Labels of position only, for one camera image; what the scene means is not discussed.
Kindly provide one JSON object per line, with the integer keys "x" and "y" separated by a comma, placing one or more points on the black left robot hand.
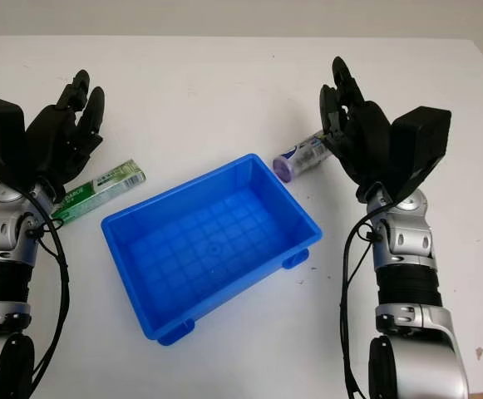
{"x": 58, "y": 133}

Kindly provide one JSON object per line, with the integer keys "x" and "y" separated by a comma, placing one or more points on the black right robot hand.
{"x": 363, "y": 137}

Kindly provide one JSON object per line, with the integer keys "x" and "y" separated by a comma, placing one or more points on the green toothpaste box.
{"x": 104, "y": 187}

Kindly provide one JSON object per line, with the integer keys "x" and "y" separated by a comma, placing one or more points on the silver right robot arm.
{"x": 411, "y": 299}

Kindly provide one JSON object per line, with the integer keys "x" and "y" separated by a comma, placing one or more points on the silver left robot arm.
{"x": 4, "y": 282}

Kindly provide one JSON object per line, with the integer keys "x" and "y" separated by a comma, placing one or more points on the blue plastic tray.
{"x": 212, "y": 245}

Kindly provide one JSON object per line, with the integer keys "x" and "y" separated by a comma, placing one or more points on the white tube with purple cap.
{"x": 303, "y": 158}

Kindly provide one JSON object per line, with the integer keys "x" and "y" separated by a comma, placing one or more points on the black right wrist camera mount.
{"x": 420, "y": 145}

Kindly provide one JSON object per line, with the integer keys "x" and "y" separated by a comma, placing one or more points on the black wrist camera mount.
{"x": 0, "y": 141}
{"x": 420, "y": 145}

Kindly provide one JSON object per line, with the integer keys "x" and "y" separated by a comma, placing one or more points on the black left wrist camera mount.
{"x": 0, "y": 141}

